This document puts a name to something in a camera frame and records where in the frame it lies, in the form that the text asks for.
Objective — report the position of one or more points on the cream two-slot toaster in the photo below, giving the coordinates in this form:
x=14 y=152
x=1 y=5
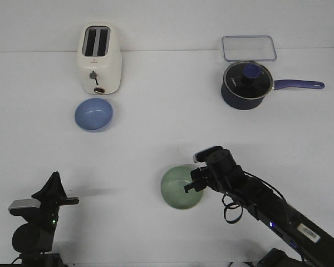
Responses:
x=99 y=59

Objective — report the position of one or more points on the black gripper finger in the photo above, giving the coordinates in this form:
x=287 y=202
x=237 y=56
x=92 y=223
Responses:
x=195 y=174
x=196 y=185
x=47 y=189
x=59 y=187

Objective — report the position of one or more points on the green bowl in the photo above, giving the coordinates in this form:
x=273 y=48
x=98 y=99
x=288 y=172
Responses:
x=172 y=188

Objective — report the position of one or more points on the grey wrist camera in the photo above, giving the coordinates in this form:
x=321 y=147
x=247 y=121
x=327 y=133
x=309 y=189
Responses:
x=17 y=207
x=202 y=155

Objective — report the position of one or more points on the clear plastic container blue rim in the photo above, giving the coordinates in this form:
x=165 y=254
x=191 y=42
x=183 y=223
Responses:
x=248 y=48

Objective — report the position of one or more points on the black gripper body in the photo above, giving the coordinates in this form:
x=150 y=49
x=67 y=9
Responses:
x=221 y=173
x=50 y=206

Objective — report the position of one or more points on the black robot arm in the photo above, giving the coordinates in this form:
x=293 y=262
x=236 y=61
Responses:
x=34 y=239
x=265 y=204

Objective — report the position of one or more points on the dark blue saucepan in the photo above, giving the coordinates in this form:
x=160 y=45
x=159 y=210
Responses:
x=247 y=97

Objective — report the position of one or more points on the glass pot lid blue knob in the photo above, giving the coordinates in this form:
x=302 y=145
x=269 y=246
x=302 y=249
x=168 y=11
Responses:
x=247 y=73

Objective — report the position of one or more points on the blue bowl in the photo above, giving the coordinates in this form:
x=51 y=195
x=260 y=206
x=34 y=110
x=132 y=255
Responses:
x=94 y=114

